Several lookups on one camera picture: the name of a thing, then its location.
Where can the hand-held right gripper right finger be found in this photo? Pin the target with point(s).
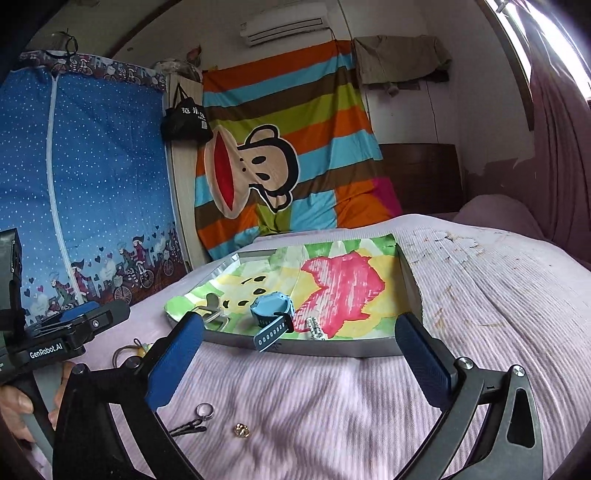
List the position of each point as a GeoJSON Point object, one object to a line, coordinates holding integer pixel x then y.
{"type": "Point", "coordinates": [422, 364]}

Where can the khaki hanging garment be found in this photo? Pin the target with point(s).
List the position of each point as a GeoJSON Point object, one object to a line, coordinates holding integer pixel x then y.
{"type": "Point", "coordinates": [397, 57]}

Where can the window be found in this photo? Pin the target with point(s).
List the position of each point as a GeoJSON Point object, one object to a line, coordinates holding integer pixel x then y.
{"type": "Point", "coordinates": [545, 32]}

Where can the blue wrist watch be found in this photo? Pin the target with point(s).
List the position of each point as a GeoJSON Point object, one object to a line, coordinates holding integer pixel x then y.
{"type": "Point", "coordinates": [270, 309]}

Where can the dark wooden headboard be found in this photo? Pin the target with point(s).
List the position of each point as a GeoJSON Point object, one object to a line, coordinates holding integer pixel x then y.
{"type": "Point", "coordinates": [420, 180]}

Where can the grey shallow cardboard box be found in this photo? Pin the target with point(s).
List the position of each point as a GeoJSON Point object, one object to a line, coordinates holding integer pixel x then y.
{"type": "Point", "coordinates": [323, 348]}

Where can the clear plastic bag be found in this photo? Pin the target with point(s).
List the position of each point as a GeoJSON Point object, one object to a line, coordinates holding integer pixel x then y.
{"type": "Point", "coordinates": [178, 69]}

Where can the blue dotted fabric wardrobe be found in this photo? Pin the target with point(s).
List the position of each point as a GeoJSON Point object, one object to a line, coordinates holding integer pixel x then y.
{"type": "Point", "coordinates": [101, 161]}

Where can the black clothes hanger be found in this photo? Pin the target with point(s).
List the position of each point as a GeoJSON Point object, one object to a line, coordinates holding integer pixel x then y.
{"type": "Point", "coordinates": [67, 46]}

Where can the white air conditioner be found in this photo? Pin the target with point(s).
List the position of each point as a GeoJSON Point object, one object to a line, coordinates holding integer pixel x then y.
{"type": "Point", "coordinates": [286, 25]}

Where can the pink ribbed bedspread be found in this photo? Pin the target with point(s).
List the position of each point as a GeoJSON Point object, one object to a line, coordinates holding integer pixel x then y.
{"type": "Point", "coordinates": [323, 406]}

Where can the person's left hand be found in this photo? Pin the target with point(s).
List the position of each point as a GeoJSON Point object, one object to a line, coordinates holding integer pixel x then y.
{"type": "Point", "coordinates": [13, 408]}

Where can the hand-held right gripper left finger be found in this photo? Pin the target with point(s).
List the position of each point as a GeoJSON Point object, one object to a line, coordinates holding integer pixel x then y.
{"type": "Point", "coordinates": [178, 360]}

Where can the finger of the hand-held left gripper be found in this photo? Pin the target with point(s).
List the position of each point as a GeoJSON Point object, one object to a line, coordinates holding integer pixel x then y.
{"type": "Point", "coordinates": [76, 311]}
{"type": "Point", "coordinates": [104, 321]}

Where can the colourful painted paper liner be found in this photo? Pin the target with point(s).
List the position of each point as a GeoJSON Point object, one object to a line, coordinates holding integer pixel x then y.
{"type": "Point", "coordinates": [351, 286]}

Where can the striped monkey print sheet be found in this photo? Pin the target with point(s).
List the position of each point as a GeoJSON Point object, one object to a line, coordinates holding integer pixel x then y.
{"type": "Point", "coordinates": [318, 115]}

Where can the black tote bag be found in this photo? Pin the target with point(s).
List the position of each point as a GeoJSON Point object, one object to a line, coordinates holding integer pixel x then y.
{"type": "Point", "coordinates": [187, 120]}

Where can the pink pillow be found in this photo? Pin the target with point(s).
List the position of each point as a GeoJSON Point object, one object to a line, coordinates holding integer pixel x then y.
{"type": "Point", "coordinates": [498, 214]}

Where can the pink curtain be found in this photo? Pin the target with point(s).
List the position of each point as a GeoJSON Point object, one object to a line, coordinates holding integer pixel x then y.
{"type": "Point", "coordinates": [561, 161]}

